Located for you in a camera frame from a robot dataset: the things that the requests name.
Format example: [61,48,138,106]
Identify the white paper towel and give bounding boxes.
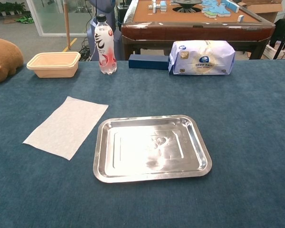
[23,96,109,161]

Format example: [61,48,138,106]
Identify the stainless steel tray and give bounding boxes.
[93,114,213,183]

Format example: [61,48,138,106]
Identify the dark blue cardboard box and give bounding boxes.
[128,54,170,70]

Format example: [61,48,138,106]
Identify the clear drink bottle red label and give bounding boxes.
[94,14,117,75]

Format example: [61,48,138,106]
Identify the white blue tissue pack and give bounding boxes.
[168,39,236,76]

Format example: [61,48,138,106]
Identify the brown mahjong table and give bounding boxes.
[121,0,276,60]

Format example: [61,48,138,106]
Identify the beige plastic food container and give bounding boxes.
[26,51,82,78]

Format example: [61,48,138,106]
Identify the small stack of mahjong tiles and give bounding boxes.
[149,0,168,13]

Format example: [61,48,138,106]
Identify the blue grey machine base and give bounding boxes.
[86,0,123,61]

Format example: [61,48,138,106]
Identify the black mahjong table centre dome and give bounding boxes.
[172,0,204,13]

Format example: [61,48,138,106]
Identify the wooden pole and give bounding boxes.
[63,0,71,49]

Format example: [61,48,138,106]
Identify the pile of blue mahjong tiles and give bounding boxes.
[201,0,231,19]

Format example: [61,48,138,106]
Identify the brown plush capybara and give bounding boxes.
[0,37,24,85]

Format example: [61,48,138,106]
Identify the brown cardboard box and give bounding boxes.
[242,0,285,23]

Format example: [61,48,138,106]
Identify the green potted plants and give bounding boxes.
[0,1,27,16]

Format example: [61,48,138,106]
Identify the tangled black floor cables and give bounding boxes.
[78,37,94,61]

